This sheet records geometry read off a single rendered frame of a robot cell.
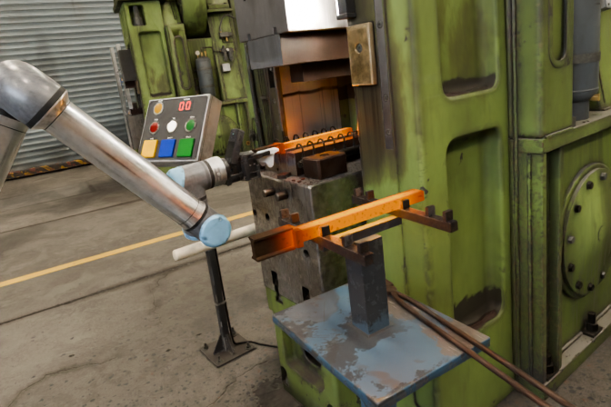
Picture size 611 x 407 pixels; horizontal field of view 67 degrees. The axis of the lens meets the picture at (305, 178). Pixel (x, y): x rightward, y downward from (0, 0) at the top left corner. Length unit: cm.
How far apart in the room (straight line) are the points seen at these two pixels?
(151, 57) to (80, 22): 324
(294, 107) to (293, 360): 98
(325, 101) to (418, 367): 122
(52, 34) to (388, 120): 836
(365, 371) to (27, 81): 91
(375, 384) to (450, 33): 100
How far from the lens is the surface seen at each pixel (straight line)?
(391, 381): 93
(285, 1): 145
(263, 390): 208
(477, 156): 161
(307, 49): 153
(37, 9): 941
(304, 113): 184
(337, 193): 144
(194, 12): 645
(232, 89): 650
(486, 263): 175
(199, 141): 184
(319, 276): 147
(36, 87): 115
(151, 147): 200
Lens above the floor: 126
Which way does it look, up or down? 13 degrees down
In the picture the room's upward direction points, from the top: 7 degrees counter-clockwise
